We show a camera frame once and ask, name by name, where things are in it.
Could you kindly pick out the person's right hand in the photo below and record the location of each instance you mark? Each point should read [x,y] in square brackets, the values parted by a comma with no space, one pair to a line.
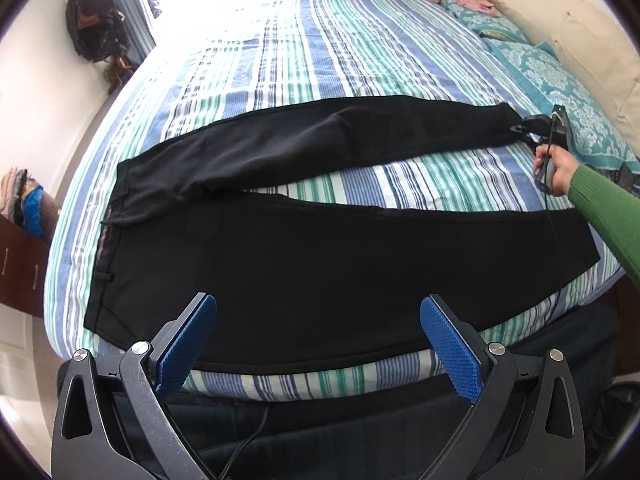
[562,170]

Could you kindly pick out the brown bag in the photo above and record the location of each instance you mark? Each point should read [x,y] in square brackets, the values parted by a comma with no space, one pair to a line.
[119,72]

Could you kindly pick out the teal patterned pillow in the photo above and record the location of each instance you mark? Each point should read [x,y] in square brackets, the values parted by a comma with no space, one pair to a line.
[555,85]
[470,12]

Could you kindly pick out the black pants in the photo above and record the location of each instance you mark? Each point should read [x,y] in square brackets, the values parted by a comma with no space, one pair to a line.
[300,260]

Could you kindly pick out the black hanging bag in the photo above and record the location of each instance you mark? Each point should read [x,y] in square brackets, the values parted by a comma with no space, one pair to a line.
[95,20]

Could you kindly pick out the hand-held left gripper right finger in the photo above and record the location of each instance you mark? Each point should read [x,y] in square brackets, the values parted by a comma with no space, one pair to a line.
[450,345]

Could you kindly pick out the person's right forearm green sleeve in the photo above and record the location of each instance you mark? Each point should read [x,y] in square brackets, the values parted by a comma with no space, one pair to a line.
[610,210]

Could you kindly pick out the wooden dresser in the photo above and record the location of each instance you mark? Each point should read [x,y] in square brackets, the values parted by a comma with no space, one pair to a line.
[22,270]

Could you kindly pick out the striped bed blanket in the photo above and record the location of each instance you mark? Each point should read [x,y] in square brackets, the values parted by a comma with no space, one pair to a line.
[325,60]

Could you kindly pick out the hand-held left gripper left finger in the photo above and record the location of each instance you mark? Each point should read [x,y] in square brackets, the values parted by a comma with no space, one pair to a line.
[187,340]

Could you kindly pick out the stack of folded clothes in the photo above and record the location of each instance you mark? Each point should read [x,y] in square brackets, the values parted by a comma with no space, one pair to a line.
[30,200]

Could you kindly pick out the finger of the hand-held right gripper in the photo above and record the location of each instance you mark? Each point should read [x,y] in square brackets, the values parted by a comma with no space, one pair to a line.
[530,124]

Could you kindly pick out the cream headboard cushion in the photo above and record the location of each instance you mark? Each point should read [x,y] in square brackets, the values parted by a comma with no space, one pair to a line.
[565,20]

